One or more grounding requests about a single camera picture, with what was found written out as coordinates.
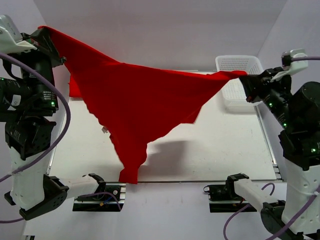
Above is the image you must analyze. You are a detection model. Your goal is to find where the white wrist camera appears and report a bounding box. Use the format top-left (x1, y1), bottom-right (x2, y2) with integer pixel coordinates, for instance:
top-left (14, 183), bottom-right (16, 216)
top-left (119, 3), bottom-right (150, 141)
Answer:
top-left (0, 15), bottom-right (37, 55)
top-left (270, 48), bottom-right (308, 82)

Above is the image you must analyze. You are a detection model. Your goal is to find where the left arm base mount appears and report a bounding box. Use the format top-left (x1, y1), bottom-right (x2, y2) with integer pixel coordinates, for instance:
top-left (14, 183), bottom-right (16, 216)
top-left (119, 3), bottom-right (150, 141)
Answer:
top-left (72, 182), bottom-right (126, 213)

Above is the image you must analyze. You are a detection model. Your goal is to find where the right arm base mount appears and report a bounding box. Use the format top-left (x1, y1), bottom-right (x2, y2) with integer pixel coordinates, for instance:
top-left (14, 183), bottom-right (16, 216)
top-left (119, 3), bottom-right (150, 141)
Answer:
top-left (203, 184), bottom-right (248, 213)

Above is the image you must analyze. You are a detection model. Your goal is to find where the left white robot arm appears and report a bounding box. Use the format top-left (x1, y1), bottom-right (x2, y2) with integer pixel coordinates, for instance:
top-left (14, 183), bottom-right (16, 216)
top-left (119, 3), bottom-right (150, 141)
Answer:
top-left (0, 26), bottom-right (106, 221)

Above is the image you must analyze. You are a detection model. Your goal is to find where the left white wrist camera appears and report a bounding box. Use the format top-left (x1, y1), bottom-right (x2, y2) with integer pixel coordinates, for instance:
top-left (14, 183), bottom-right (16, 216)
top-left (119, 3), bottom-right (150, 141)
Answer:
top-left (0, 15), bottom-right (37, 55)

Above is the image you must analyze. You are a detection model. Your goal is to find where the white plastic basket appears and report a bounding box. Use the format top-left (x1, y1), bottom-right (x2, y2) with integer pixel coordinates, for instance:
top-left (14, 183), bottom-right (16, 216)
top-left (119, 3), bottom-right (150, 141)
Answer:
top-left (215, 55), bottom-right (263, 114)

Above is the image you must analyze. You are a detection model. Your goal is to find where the folded red t-shirt stack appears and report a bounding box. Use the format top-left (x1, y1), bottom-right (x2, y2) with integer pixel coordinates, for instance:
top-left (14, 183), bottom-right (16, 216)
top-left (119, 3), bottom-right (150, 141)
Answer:
top-left (68, 75), bottom-right (82, 98)

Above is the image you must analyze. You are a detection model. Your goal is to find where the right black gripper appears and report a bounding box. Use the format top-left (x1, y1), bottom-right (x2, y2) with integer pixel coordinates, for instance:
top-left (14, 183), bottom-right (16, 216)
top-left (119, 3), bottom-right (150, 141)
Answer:
top-left (238, 65), bottom-right (296, 126)

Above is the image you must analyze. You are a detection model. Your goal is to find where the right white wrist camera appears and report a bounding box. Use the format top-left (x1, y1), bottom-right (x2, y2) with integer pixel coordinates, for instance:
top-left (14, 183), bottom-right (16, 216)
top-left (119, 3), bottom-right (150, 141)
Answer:
top-left (270, 48), bottom-right (308, 82)

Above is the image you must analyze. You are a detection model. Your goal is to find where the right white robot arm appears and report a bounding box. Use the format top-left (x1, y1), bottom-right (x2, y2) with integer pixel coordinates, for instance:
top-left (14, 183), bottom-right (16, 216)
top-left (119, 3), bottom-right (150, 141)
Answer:
top-left (225, 67), bottom-right (320, 240)

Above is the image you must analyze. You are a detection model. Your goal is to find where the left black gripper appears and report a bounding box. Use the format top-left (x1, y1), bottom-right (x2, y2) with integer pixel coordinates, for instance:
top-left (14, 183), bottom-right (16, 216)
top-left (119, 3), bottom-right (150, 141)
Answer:
top-left (5, 26), bottom-right (68, 111)

